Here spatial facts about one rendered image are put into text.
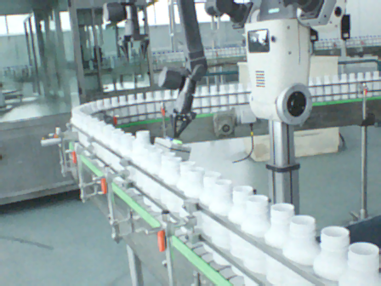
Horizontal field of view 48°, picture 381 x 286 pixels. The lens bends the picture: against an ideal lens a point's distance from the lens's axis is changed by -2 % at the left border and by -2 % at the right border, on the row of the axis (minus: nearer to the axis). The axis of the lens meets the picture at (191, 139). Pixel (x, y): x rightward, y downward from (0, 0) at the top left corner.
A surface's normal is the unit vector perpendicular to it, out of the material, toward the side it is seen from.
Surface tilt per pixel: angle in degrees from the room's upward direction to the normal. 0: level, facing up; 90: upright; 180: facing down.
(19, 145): 90
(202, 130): 90
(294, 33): 90
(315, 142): 90
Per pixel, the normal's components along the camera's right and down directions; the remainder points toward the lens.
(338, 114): 0.11, 0.26
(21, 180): 0.43, 0.15
